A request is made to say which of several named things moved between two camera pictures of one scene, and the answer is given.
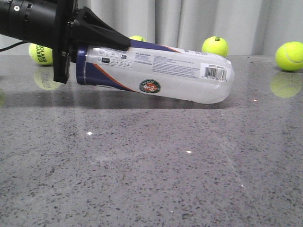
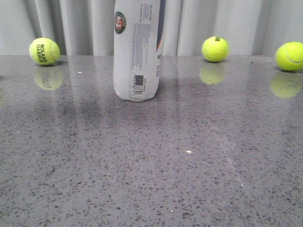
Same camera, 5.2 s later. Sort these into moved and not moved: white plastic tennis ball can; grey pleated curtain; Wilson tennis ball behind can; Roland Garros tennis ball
Moved: white plastic tennis ball can
Not moved: grey pleated curtain; Wilson tennis ball behind can; Roland Garros tennis ball
